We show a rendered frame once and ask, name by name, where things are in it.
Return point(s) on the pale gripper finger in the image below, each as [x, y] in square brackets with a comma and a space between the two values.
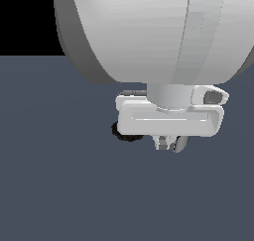
[180, 144]
[162, 143]

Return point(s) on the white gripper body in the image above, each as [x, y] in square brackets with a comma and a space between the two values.
[172, 122]

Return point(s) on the dark grey faucet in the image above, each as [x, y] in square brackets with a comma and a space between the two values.
[127, 137]

